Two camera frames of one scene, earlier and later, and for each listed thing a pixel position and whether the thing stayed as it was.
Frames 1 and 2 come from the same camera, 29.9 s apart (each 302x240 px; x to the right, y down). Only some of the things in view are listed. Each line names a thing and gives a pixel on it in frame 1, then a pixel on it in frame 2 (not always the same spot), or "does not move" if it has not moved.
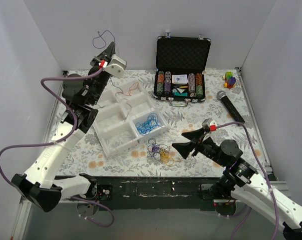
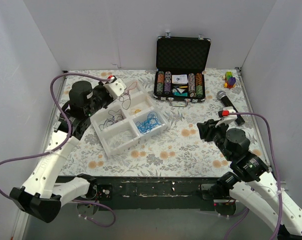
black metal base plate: [155, 193] does not move
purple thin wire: [154, 150] → [111, 117]
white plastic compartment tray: [126, 115] does not move
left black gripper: [99, 62] → [100, 91]
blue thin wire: [144, 127] does not move
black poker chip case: [181, 62] does not move
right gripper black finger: [185, 148] → [204, 131]
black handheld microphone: [222, 95] does not move
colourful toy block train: [230, 80] does not move
